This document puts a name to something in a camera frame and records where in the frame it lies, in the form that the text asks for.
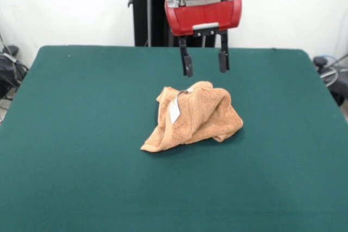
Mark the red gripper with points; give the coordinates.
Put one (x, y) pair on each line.
(204, 17)

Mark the dark green table cloth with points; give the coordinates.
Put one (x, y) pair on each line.
(81, 134)

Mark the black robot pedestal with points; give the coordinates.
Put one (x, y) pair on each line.
(152, 12)

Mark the peach terry towel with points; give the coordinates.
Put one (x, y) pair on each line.
(201, 118)

